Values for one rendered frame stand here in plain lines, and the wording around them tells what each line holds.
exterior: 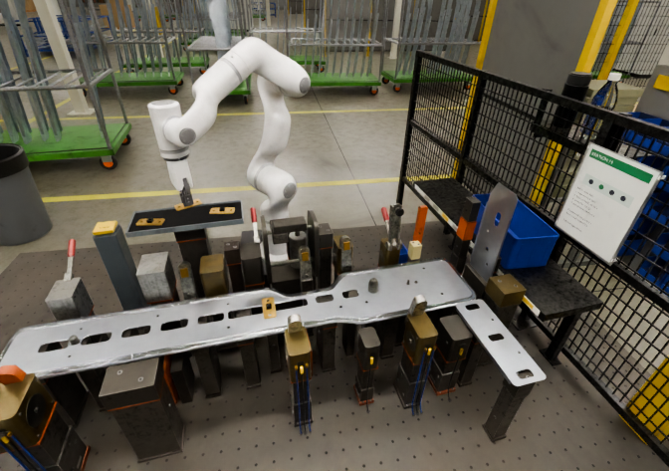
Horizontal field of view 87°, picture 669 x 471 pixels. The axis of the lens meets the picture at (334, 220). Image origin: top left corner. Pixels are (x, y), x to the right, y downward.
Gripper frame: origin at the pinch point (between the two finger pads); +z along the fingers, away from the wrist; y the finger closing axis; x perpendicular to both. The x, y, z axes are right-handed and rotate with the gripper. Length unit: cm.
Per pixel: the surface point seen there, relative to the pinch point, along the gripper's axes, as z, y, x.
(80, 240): 123, -210, -54
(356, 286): 23, 47, 37
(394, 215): 6, 40, 58
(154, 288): 18.1, 16.4, -18.1
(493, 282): 18, 74, 70
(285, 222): 4.6, 25.0, 23.4
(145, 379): 20, 46, -27
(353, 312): 23, 55, 29
